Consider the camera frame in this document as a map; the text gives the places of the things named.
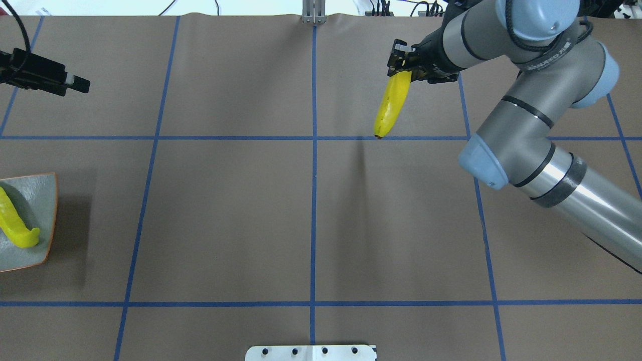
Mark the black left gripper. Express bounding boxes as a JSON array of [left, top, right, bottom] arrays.
[[1, 48, 90, 96]]

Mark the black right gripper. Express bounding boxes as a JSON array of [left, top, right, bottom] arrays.
[[387, 28, 459, 84]]

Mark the yellow banana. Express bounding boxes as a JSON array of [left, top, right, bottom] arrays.
[[1, 188, 41, 249], [373, 71, 411, 139]]

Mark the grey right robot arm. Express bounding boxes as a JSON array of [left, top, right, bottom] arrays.
[[387, 1, 640, 272]]

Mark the grey square plate orange rim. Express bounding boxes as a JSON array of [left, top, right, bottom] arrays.
[[2, 173, 58, 272]]

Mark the black power strip with plugs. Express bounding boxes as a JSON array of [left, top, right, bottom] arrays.
[[356, 1, 447, 18]]

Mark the brown paper table mat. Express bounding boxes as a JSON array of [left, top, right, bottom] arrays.
[[2, 14, 640, 360]]

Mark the grey metal bracket post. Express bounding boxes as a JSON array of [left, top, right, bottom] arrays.
[[301, 0, 327, 25]]

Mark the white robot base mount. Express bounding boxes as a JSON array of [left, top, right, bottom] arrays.
[[245, 344, 378, 360]]

